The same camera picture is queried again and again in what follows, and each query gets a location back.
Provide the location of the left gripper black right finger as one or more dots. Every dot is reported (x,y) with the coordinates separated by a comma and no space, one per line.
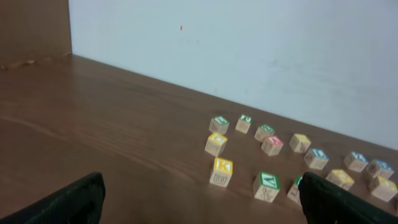
(326,203)

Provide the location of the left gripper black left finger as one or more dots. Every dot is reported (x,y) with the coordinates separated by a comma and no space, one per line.
(79,202)

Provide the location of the yellow Q wooden block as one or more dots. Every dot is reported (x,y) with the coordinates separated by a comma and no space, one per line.
(340,178)

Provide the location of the green B wooden block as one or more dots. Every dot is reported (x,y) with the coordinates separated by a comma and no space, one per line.
(294,193)

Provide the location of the blue L wooden block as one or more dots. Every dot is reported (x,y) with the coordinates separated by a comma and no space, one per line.
(316,159)

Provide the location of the blue 2 wooden block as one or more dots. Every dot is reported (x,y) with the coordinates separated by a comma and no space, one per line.
(355,161)

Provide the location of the green V wooden block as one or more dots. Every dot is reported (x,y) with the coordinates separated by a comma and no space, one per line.
(266,187)

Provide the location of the yellow 6 wooden block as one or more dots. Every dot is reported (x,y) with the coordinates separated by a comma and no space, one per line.
(299,143)

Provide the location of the yellow G wooden block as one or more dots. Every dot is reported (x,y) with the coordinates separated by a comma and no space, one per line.
(382,188)

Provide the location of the blue D wooden block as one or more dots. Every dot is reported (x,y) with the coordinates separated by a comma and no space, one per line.
(378,168)

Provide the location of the red A wooden block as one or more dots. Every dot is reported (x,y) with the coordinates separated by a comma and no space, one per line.
(272,145)

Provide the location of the green Z wooden block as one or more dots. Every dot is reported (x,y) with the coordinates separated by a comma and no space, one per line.
(264,131)

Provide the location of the yellow K wooden block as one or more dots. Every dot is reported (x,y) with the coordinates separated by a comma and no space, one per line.
(221,172)

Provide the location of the green J wooden block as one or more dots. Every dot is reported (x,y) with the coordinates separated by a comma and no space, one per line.
(243,124)

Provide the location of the yellow C wooden block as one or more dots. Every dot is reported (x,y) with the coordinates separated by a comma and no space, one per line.
(215,144)

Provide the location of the green 7 wooden block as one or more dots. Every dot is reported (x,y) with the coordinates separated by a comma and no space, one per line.
(219,124)

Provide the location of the brown cardboard panel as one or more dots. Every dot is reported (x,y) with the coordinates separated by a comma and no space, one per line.
(34,30)

